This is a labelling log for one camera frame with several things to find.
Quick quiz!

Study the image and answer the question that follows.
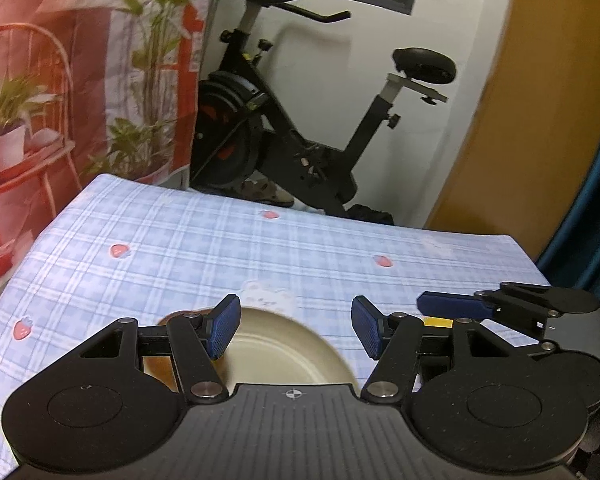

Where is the cream round plate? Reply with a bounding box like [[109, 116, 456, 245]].
[[142, 306, 354, 392]]

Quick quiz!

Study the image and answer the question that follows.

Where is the black exercise bike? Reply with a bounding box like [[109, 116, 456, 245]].
[[189, 0, 458, 226]]

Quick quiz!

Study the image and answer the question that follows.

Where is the printed room backdrop curtain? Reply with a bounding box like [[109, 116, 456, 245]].
[[0, 0, 211, 284]]

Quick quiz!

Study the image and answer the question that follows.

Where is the blue curtain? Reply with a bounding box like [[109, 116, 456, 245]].
[[536, 149, 600, 298]]

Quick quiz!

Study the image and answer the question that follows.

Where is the yellow lemon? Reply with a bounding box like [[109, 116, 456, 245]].
[[422, 316, 454, 328]]

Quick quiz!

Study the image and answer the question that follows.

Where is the wooden door panel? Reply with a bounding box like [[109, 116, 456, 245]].
[[426, 0, 600, 258]]

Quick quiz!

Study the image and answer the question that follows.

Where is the blue plaid tablecloth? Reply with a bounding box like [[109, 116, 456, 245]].
[[0, 176, 543, 478]]

